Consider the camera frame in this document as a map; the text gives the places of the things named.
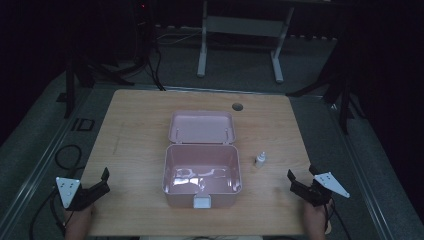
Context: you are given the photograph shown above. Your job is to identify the pink plastic box with lid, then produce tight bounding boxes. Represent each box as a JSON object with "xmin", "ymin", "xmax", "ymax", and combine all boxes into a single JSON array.
[{"xmin": 161, "ymin": 110, "xmax": 243, "ymax": 210}]

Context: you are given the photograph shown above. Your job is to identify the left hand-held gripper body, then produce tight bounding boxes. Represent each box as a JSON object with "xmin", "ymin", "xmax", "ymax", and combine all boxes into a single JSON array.
[{"xmin": 55, "ymin": 176, "xmax": 105, "ymax": 212}]

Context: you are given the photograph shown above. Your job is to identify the small white dropper bottle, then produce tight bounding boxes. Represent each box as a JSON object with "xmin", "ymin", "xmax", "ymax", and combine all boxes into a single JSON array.
[{"xmin": 254, "ymin": 151, "xmax": 267, "ymax": 169}]

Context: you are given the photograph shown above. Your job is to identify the person's right hand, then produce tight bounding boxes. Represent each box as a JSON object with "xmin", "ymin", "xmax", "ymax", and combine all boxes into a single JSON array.
[{"xmin": 302, "ymin": 199, "xmax": 333, "ymax": 240}]

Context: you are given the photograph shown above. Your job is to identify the black hanging cable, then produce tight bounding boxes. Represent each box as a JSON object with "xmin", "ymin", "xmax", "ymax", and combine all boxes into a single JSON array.
[{"xmin": 145, "ymin": 39, "xmax": 167, "ymax": 92}]

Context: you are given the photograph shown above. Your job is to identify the white floor cable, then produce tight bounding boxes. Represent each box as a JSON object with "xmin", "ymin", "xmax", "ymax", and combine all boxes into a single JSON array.
[{"xmin": 155, "ymin": 28, "xmax": 203, "ymax": 46}]

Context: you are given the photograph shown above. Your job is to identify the black metal stand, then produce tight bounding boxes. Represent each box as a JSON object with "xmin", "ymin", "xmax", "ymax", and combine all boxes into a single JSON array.
[
  {"xmin": 55, "ymin": 0, "xmax": 158, "ymax": 120},
  {"xmin": 285, "ymin": 19, "xmax": 366, "ymax": 136}
]

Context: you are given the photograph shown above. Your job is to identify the black rectangular floor frame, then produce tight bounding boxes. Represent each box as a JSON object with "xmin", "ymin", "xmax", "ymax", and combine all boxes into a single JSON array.
[{"xmin": 70, "ymin": 117, "xmax": 97, "ymax": 132}]

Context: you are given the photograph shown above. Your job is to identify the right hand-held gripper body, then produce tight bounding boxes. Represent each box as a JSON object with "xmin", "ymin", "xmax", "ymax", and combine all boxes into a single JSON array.
[{"xmin": 289, "ymin": 171, "xmax": 351, "ymax": 208}]

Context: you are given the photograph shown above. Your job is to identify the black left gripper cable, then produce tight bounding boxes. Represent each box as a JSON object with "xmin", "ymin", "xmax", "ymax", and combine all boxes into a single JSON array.
[{"xmin": 29, "ymin": 186, "xmax": 69, "ymax": 240}]

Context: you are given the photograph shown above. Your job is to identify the white metal desk frame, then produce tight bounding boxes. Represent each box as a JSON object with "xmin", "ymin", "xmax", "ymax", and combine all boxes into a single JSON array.
[{"xmin": 196, "ymin": 0, "xmax": 296, "ymax": 85}]

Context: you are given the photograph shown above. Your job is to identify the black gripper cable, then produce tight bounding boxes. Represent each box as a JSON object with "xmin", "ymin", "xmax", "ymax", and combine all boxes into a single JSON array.
[
  {"xmin": 29, "ymin": 186, "xmax": 69, "ymax": 240},
  {"xmin": 323, "ymin": 199, "xmax": 353, "ymax": 240}
]

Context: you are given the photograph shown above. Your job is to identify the person's left hand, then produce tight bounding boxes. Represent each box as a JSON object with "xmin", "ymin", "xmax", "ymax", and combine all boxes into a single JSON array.
[{"xmin": 64, "ymin": 204, "xmax": 96, "ymax": 240}]

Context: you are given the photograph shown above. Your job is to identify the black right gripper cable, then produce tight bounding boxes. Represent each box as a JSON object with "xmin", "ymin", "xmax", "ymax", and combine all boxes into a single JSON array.
[{"xmin": 323, "ymin": 199, "xmax": 353, "ymax": 240}]

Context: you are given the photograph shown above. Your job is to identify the black looped floor cable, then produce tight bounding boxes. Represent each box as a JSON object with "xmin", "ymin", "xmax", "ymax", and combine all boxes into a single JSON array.
[{"xmin": 54, "ymin": 144, "xmax": 86, "ymax": 172}]

